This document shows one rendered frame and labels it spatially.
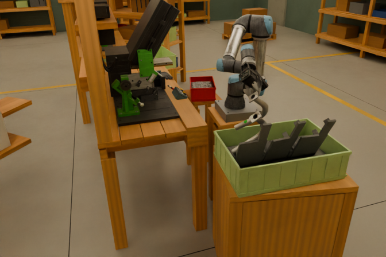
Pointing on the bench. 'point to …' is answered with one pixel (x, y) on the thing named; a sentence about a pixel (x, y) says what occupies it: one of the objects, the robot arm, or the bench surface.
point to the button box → (178, 94)
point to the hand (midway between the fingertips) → (255, 97)
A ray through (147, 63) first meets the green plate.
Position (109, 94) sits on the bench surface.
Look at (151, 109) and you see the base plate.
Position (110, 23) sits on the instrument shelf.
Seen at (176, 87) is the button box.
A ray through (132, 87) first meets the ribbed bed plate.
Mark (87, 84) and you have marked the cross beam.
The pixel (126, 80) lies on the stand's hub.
